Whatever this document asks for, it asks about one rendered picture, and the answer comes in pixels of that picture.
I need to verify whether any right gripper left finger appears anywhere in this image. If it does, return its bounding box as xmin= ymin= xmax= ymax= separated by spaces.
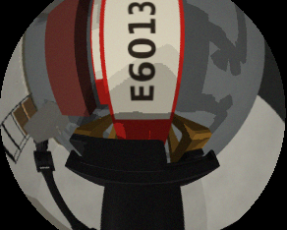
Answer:
xmin=73 ymin=114 xmax=118 ymax=139

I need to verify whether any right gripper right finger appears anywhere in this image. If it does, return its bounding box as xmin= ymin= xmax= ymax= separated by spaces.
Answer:
xmin=167 ymin=113 xmax=212 ymax=163

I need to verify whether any white and red welding electrode box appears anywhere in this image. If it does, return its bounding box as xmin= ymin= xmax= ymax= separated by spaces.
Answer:
xmin=90 ymin=0 xmax=108 ymax=104

